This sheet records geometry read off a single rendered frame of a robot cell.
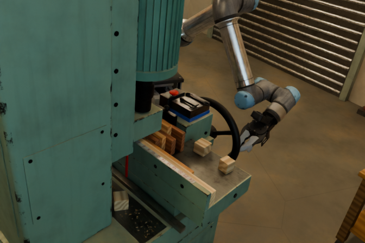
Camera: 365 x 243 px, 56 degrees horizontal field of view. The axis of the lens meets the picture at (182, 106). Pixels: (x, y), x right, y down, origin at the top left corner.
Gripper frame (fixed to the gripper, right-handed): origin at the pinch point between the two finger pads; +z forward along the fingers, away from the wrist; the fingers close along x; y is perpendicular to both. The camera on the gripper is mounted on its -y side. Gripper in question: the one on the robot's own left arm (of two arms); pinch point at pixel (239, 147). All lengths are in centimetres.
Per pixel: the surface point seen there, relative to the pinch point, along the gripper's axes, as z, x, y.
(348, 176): -83, -22, 131
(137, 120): 28, 9, -43
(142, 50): 19, 9, -62
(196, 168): 23.9, -5.7, -27.1
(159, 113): 20.8, 9.3, -38.3
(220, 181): 22.4, -13.4, -27.1
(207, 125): 8.0, 5.6, -19.9
